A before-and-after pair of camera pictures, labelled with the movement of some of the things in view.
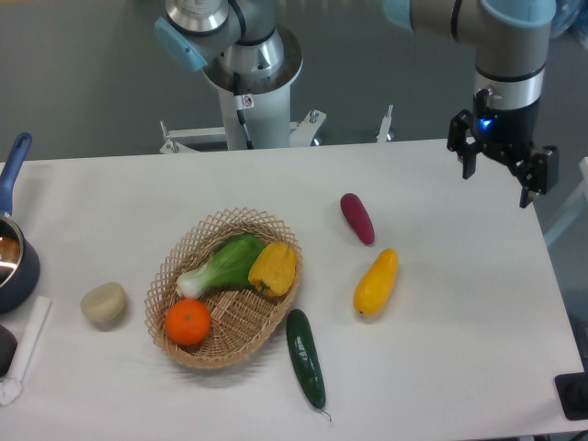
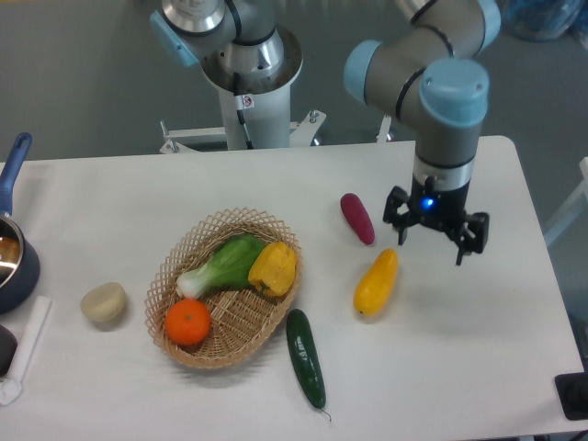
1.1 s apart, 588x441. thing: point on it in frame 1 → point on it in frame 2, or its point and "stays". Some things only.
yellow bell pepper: x=274 y=269 stays
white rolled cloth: x=11 y=387 stays
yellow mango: x=376 y=282 stays
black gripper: x=511 y=134 → x=442 y=209
